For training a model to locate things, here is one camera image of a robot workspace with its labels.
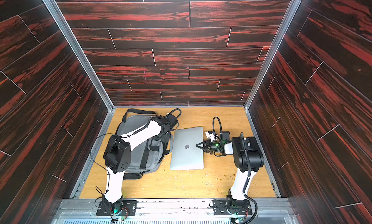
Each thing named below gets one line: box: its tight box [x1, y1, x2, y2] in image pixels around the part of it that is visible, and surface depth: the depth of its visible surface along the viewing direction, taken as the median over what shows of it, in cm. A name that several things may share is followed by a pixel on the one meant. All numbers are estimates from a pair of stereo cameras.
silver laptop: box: [170, 126, 204, 171], surface depth 95 cm
